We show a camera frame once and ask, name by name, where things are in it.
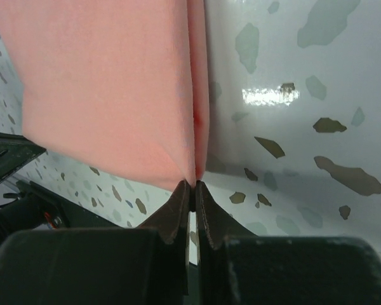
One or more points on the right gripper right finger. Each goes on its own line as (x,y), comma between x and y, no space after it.
(239,267)

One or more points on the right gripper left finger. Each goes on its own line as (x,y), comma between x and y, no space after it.
(147,264)

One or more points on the salmon pink t-shirt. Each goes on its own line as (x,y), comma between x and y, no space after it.
(118,85)

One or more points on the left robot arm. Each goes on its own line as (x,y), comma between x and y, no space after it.
(15,152)

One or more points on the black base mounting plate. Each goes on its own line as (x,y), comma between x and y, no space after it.
(35,206)

